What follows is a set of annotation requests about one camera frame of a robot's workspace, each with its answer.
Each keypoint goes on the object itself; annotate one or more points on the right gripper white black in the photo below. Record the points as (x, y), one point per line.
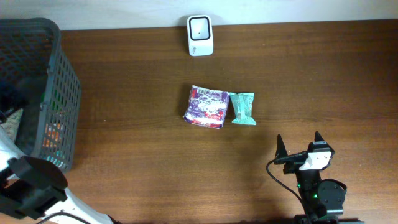
(293, 162)

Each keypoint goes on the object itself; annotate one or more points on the purple tissue pack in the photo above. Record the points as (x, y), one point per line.
(206, 107)

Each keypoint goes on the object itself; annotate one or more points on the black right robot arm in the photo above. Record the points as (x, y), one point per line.
(322, 199)

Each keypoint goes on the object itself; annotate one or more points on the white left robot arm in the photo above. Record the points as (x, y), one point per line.
(37, 188)

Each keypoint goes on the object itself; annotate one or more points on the dark grey plastic basket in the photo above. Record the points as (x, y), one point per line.
(33, 62)

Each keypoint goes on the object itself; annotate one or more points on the white barcode scanner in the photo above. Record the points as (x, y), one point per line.
(200, 35)

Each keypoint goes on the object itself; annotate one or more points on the teal snack packet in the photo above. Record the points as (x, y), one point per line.
(242, 104)

